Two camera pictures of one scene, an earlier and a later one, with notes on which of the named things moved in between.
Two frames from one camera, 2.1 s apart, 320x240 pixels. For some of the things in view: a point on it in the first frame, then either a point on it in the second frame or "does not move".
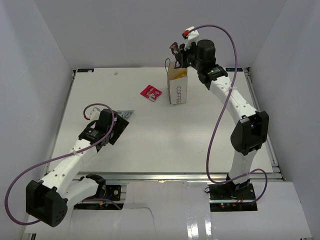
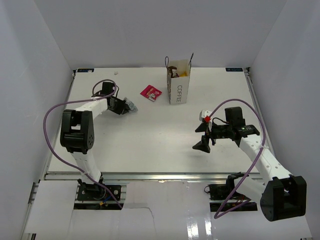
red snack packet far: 151,92 does not move
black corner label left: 85,70 does not move
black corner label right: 233,69 does not move
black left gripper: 120,124 -> 123,105
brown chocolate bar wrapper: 175,47 -> 172,71
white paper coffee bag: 177,82 does not move
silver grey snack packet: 125,114 -> 133,108
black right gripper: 182,56 -> 203,144
